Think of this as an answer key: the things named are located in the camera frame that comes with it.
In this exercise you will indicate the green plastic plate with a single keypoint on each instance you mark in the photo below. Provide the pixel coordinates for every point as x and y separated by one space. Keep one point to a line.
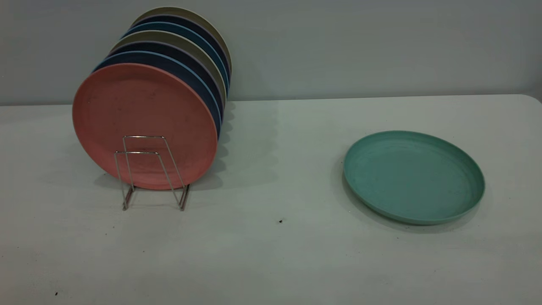
410 178

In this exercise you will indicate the navy plate light blue rim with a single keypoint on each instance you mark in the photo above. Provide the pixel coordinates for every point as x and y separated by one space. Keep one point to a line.
178 65

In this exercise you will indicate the pink plastic plate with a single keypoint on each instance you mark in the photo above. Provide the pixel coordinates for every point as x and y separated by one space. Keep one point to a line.
144 118

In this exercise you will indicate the dark purple plate lavender rim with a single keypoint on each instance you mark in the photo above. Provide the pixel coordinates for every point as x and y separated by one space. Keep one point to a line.
192 23
173 48

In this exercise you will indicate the beige plastic plate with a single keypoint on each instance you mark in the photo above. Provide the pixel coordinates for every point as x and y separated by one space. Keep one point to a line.
169 37
186 12

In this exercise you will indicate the teal blue plastic plate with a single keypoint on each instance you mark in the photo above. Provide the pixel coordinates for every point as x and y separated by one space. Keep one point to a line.
178 28

